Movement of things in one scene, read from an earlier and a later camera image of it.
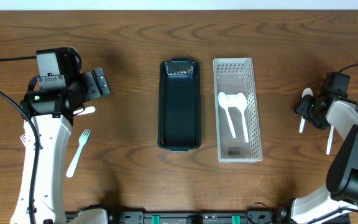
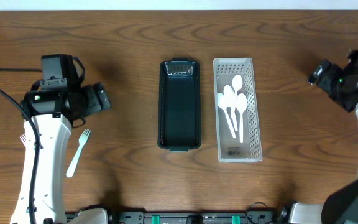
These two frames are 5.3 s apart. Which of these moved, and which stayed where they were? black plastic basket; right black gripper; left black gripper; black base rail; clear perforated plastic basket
Moved: right black gripper; left black gripper
Stayed: clear perforated plastic basket; black plastic basket; black base rail
